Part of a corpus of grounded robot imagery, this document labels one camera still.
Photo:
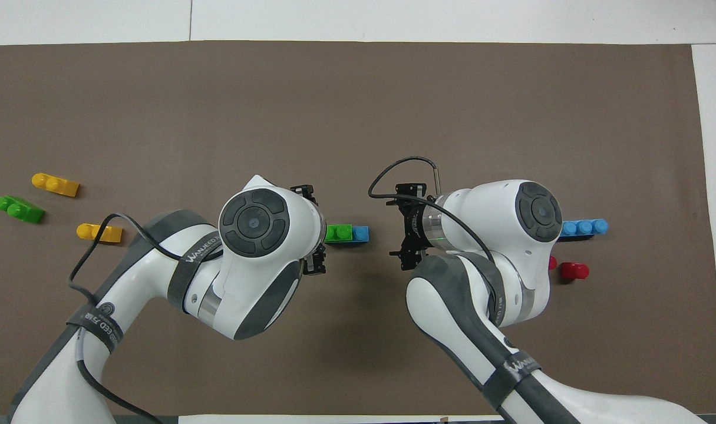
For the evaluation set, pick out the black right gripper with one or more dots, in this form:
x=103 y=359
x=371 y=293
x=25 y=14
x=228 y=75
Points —
x=415 y=227

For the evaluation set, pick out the blue three-stud toy block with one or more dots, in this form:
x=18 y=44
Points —
x=361 y=234
x=584 y=228

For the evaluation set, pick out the green two-stud toy block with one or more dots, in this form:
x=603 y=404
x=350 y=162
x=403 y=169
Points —
x=338 y=234
x=19 y=209

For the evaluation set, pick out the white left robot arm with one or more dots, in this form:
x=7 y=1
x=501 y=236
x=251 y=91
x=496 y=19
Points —
x=257 y=224

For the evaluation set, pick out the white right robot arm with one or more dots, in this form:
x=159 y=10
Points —
x=534 y=212

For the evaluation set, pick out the yellow two-stud toy block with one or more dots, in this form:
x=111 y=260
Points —
x=55 y=185
x=100 y=233

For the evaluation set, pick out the brown table mat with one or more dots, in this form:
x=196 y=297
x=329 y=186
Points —
x=358 y=106

